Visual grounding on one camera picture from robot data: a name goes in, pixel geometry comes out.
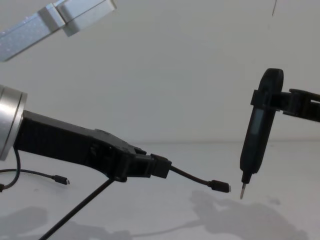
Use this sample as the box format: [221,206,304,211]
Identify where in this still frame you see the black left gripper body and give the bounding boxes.
[14,109,148,183]

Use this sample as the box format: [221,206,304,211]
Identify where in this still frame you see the thin black cable with plug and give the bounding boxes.
[0,168,71,186]

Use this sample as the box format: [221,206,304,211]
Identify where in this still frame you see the thin dark gripper cable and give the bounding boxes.
[0,148,21,193]

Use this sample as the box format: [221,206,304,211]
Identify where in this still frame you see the white table cloth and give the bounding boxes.
[0,140,320,240]

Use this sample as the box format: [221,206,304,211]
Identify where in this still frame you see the black electric screwdriver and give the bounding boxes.
[238,67,285,201]

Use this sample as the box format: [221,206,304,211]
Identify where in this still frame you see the white curtain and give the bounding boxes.
[0,0,320,145]

